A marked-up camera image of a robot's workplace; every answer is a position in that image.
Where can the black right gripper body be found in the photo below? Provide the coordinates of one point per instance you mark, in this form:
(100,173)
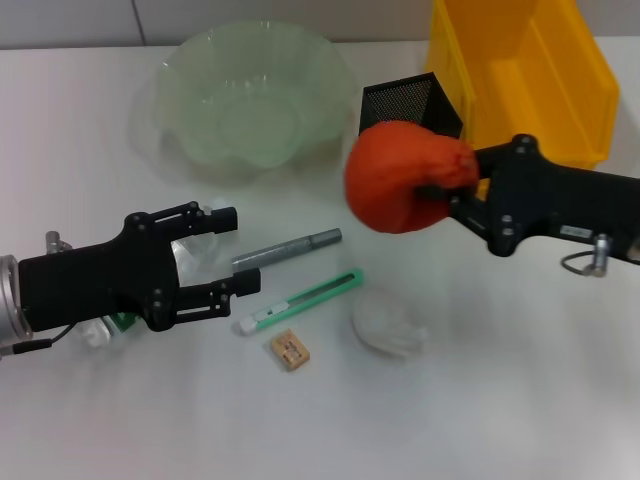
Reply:
(545,200)

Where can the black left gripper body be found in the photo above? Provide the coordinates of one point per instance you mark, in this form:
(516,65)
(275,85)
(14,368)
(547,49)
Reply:
(95,285)

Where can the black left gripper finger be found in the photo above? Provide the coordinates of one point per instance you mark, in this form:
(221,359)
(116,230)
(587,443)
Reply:
(222,220)
(247,282)

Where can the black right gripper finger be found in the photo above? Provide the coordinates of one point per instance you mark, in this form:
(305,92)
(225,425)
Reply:
(470,205)
(492,157)

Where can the clear bottle with green label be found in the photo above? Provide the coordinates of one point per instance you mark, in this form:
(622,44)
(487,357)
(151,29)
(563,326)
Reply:
(192,255)

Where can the white paper ball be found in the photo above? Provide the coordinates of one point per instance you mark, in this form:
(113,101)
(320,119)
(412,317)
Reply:
(380,320)

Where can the grey marker pen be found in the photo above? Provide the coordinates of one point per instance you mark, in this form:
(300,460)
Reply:
(280,250)

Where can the green utility knife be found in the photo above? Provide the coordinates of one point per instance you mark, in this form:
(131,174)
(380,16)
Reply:
(310,295)

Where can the black mesh pen holder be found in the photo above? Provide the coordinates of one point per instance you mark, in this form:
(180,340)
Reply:
(400,97)

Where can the green glass fruit plate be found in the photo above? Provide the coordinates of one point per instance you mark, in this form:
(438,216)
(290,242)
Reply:
(250,75)

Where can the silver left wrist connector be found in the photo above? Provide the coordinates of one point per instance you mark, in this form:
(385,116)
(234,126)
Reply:
(54,242)

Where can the small wooden pencil sharpener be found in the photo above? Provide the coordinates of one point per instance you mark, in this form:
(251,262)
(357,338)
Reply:
(291,350)

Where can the yellow plastic bin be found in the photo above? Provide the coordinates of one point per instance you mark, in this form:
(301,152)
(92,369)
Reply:
(550,75)

